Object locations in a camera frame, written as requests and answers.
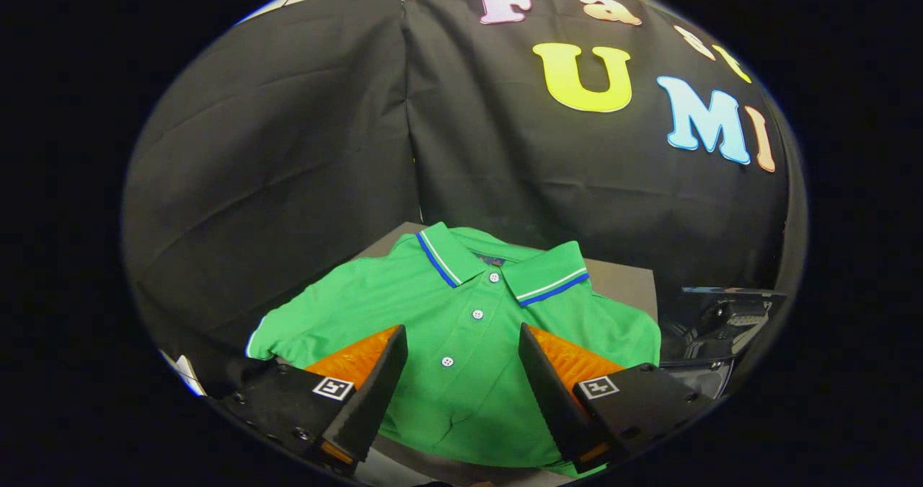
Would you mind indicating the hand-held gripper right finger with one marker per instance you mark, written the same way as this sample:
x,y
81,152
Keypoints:
x,y
548,393

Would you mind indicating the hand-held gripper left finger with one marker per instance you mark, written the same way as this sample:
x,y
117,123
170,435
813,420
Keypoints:
x,y
378,393

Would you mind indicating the green polo shirt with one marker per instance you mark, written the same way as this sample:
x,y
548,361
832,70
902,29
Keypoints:
x,y
461,306

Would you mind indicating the grey cabinet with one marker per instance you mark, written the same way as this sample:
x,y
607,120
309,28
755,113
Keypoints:
x,y
621,285

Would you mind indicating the black backdrop cloth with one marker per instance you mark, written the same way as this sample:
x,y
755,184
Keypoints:
x,y
303,155

